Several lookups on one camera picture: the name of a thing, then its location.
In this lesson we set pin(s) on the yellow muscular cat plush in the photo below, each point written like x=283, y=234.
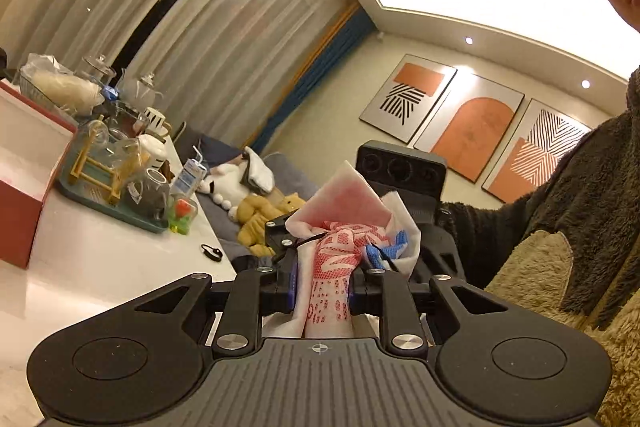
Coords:
x=252, y=215

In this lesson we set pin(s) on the teal dish tray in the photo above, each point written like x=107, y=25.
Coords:
x=94, y=197

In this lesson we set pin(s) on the dark fuzzy sleeve forearm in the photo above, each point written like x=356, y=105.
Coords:
x=485, y=238

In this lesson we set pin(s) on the orange leaf wall art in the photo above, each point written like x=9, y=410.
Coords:
x=543, y=137

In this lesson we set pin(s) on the milk carton with straw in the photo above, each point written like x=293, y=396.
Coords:
x=190, y=177

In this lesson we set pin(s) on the white plush dog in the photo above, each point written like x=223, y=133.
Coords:
x=223, y=184

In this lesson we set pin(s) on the orange arch wall art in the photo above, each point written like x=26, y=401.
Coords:
x=469, y=124

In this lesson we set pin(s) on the plastic bag of goods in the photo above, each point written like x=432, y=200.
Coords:
x=74, y=95

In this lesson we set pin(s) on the white printed shopping bag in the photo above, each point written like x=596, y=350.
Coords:
x=345, y=224

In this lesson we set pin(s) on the red cardboard box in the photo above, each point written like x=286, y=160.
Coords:
x=33, y=145

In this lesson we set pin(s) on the green toy with orange figure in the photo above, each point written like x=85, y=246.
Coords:
x=181, y=212

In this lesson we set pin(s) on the wooden drying rack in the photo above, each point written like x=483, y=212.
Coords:
x=104, y=162

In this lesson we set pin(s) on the wall art poster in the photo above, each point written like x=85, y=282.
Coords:
x=408, y=96

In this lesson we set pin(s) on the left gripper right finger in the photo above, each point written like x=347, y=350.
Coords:
x=387, y=296

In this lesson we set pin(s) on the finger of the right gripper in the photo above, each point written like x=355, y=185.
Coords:
x=279, y=239

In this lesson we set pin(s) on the grey glass pitcher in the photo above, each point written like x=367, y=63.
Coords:
x=147, y=193

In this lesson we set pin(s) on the small black clip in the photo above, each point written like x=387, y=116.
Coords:
x=212, y=253

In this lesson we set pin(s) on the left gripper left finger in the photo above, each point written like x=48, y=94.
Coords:
x=251, y=296

